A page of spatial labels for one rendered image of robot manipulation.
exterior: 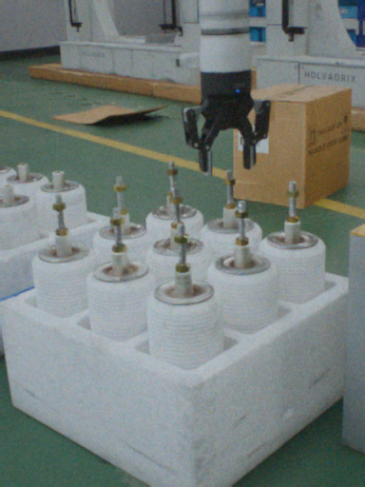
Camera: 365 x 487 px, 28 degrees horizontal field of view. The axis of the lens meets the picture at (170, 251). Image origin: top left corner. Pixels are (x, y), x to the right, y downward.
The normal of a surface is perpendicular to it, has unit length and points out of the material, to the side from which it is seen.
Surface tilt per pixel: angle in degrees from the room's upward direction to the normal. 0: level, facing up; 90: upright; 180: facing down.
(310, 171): 90
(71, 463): 0
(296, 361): 90
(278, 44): 90
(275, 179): 89
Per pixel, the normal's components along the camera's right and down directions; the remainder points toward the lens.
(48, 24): 0.57, 0.26
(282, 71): -0.82, 0.24
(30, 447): -0.05, -0.94
